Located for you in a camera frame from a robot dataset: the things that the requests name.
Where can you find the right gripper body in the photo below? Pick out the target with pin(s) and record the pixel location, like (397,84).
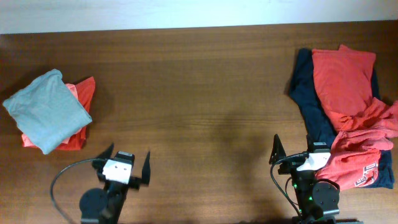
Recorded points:
(291,165)

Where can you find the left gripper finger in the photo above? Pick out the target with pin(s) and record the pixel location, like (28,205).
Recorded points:
(146,171)
(100,160)

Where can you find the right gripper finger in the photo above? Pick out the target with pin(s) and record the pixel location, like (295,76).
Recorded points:
(310,145)
(278,151)

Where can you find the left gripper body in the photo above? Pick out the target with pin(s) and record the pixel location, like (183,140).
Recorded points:
(135,183)

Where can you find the red printed t-shirt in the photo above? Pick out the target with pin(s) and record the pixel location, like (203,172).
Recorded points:
(365,125)

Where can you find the grey t-shirt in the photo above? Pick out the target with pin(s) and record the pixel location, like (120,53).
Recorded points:
(47,112)

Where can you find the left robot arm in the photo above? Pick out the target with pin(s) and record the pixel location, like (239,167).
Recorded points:
(104,205)

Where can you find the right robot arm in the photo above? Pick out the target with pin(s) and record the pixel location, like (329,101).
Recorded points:
(317,199)

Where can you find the dark navy garment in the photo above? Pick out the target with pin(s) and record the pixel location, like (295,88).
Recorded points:
(318,125)

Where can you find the folded salmon pink shirt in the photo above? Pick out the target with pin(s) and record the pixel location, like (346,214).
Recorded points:
(26,142)

